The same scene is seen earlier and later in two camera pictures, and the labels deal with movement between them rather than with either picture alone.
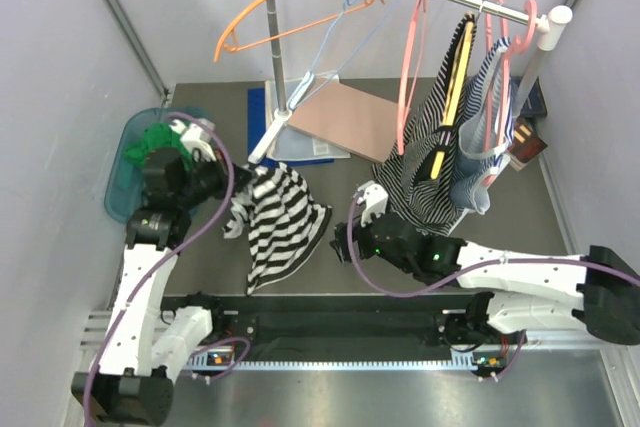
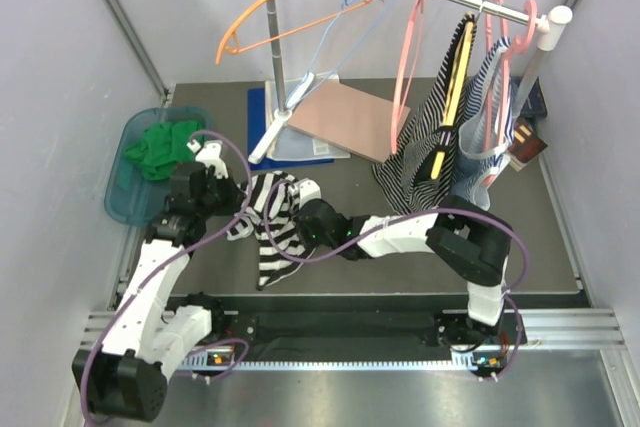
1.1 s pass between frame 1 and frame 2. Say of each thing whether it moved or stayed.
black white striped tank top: moved
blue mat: stayed
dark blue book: stayed
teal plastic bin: stayed
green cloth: stayed
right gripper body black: moved
